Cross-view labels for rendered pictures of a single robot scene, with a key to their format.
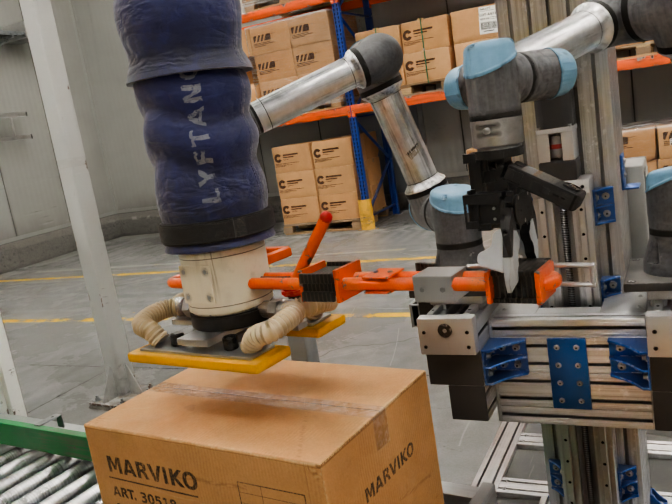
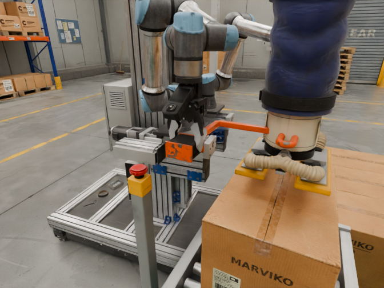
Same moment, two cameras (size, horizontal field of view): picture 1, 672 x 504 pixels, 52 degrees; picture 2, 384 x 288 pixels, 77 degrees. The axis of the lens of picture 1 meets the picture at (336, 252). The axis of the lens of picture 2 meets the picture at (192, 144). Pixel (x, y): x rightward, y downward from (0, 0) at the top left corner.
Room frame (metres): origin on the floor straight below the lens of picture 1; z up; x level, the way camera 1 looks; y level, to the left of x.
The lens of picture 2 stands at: (1.80, 0.97, 1.49)
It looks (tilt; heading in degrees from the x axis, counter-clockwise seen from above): 23 degrees down; 263
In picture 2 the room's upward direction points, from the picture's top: straight up
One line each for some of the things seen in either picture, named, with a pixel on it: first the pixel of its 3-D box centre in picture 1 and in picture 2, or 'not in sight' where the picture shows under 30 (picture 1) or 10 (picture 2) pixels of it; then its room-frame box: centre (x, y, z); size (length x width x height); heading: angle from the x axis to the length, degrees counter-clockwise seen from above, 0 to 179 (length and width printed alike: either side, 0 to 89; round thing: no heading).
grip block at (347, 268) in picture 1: (331, 280); not in sight; (1.22, 0.02, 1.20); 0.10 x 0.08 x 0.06; 145
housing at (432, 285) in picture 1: (440, 284); not in sight; (1.09, -0.16, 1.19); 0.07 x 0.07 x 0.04; 55
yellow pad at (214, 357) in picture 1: (204, 346); (315, 162); (1.28, 0.28, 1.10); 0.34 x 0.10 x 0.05; 55
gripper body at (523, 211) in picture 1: (498, 188); not in sight; (1.03, -0.26, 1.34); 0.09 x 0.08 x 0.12; 54
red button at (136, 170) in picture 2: (294, 293); (139, 171); (1.91, 0.14, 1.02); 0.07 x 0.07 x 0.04
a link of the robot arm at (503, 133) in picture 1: (496, 134); not in sight; (1.03, -0.26, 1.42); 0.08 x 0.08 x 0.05
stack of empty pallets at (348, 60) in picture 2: not in sight; (327, 69); (-3.36, -6.35, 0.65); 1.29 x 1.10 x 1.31; 62
